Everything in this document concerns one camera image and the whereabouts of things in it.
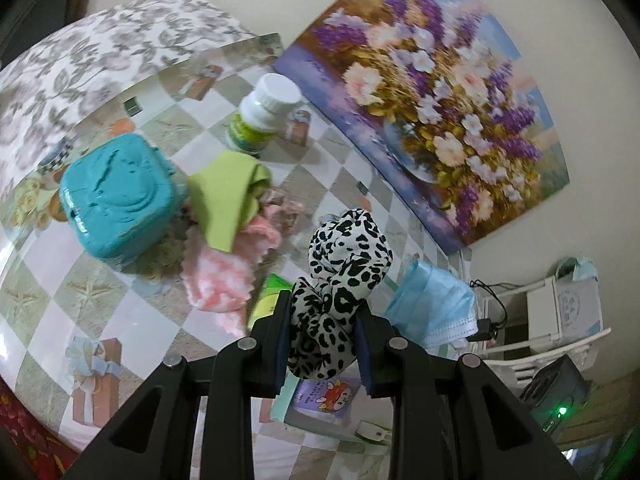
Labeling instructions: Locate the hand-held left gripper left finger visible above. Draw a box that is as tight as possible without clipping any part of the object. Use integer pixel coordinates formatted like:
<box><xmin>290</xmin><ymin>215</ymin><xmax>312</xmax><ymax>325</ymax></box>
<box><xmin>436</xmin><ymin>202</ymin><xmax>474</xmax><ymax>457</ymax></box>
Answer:
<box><xmin>60</xmin><ymin>290</ymin><xmax>293</xmax><ymax>480</ymax></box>

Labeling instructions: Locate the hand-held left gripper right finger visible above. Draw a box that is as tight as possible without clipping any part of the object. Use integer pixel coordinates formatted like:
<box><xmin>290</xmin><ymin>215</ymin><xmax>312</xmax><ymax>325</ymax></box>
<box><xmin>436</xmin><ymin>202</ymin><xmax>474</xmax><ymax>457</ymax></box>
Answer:
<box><xmin>354</xmin><ymin>305</ymin><xmax>581</xmax><ymax>480</ymax></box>

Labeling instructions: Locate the purple cartoon wipes packet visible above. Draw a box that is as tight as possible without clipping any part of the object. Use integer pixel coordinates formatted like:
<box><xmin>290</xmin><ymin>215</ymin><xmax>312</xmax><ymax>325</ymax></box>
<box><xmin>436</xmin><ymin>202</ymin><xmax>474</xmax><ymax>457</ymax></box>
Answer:
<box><xmin>292</xmin><ymin>379</ymin><xmax>357</xmax><ymax>417</ymax></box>

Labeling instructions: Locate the white tray with teal rim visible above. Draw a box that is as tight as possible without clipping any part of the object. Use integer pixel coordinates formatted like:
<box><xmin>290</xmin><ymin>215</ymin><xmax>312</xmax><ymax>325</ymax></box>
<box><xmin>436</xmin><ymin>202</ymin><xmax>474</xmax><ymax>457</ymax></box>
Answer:
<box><xmin>270</xmin><ymin>385</ymin><xmax>396</xmax><ymax>443</ymax></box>

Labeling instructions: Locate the leopard print scrunchie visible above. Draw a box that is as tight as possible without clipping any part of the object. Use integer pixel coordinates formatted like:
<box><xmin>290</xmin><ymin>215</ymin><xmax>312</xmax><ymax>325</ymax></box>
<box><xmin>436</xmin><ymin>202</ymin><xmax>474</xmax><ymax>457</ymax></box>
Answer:
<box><xmin>286</xmin><ymin>208</ymin><xmax>396</xmax><ymax>380</ymax></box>

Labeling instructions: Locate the blue face mask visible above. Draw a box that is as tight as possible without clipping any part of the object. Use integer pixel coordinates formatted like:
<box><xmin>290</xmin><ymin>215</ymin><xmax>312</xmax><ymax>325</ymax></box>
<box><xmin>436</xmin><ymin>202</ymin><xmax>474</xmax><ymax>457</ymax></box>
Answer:
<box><xmin>382</xmin><ymin>260</ymin><xmax>478</xmax><ymax>348</ymax></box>

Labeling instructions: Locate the pink white fluffy towel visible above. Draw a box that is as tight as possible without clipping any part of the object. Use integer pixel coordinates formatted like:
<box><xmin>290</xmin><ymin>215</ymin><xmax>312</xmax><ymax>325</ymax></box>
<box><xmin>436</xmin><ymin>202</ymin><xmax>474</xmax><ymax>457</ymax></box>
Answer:
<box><xmin>181</xmin><ymin>210</ymin><xmax>288</xmax><ymax>336</ymax></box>

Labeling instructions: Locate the lime green cloth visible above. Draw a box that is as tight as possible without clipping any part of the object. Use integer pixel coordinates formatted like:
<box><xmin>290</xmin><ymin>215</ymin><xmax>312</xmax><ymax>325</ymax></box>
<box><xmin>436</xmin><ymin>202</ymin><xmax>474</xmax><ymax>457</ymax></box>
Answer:
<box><xmin>187</xmin><ymin>152</ymin><xmax>273</xmax><ymax>253</ymax></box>

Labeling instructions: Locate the green white tissue pack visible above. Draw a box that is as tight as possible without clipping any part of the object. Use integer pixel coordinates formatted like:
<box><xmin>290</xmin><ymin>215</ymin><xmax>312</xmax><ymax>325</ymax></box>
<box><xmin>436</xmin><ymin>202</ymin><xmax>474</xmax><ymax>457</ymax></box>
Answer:
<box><xmin>247</xmin><ymin>272</ymin><xmax>293</xmax><ymax>331</ymax></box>

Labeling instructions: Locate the small white device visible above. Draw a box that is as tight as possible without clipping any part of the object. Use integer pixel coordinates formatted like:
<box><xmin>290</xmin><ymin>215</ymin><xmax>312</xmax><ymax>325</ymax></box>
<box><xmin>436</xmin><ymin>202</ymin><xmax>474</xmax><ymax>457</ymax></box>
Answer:
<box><xmin>356</xmin><ymin>421</ymin><xmax>393</xmax><ymax>445</ymax></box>

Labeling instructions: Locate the white chair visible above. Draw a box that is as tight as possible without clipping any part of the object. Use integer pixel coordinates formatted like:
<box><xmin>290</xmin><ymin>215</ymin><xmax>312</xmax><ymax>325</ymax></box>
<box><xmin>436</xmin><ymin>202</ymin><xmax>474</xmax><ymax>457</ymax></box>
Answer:
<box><xmin>472</xmin><ymin>275</ymin><xmax>612</xmax><ymax>376</ymax></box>

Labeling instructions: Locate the black device with green light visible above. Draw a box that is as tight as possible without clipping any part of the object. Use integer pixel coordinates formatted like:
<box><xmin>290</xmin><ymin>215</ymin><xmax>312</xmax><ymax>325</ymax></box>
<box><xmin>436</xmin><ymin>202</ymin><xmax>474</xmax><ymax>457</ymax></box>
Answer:
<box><xmin>520</xmin><ymin>355</ymin><xmax>591</xmax><ymax>436</ymax></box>

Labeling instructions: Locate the white printed bag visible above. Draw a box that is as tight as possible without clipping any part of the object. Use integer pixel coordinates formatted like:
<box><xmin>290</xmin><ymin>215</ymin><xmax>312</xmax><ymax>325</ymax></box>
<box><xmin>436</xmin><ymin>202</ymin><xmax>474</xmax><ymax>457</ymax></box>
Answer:
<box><xmin>555</xmin><ymin>257</ymin><xmax>601</xmax><ymax>336</ymax></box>

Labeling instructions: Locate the teal plastic box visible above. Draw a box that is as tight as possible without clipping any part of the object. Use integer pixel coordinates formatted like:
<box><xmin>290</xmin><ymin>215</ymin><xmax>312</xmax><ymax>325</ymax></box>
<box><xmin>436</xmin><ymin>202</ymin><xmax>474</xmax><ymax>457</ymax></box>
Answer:
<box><xmin>59</xmin><ymin>134</ymin><xmax>190</xmax><ymax>266</ymax></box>

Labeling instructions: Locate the white pill bottle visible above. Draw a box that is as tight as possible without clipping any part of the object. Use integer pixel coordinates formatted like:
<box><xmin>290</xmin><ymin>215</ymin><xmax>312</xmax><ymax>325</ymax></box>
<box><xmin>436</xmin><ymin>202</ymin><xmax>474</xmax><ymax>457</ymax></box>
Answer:
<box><xmin>225</xmin><ymin>73</ymin><xmax>302</xmax><ymax>157</ymax></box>

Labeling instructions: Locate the light blue cloth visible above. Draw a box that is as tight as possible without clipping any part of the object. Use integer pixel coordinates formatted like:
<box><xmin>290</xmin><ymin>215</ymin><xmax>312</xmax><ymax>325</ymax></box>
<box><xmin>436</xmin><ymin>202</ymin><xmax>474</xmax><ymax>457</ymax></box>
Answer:
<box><xmin>570</xmin><ymin>256</ymin><xmax>598</xmax><ymax>281</ymax></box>

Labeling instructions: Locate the red patterned cloth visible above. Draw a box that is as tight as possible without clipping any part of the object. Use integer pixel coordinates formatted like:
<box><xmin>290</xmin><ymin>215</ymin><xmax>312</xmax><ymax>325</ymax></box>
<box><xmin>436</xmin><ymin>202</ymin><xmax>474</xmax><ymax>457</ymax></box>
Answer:
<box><xmin>0</xmin><ymin>377</ymin><xmax>81</xmax><ymax>480</ymax></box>

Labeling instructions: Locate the flower painting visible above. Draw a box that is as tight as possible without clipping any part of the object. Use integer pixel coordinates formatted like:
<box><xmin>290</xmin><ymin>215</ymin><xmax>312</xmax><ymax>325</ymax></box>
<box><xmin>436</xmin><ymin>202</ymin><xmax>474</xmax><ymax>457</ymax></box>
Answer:
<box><xmin>272</xmin><ymin>0</ymin><xmax>572</xmax><ymax>255</ymax></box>

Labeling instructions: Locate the grey floral cloth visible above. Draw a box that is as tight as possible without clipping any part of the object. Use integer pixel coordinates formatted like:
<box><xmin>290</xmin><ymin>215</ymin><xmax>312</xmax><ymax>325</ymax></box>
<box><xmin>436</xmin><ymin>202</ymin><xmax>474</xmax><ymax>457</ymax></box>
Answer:
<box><xmin>0</xmin><ymin>0</ymin><xmax>261</xmax><ymax>211</ymax></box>

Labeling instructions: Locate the black charger with cable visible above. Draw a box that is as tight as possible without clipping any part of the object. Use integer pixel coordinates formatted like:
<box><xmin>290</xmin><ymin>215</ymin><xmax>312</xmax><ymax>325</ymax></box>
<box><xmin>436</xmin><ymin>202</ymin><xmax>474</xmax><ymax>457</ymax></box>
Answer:
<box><xmin>470</xmin><ymin>280</ymin><xmax>508</xmax><ymax>328</ymax></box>

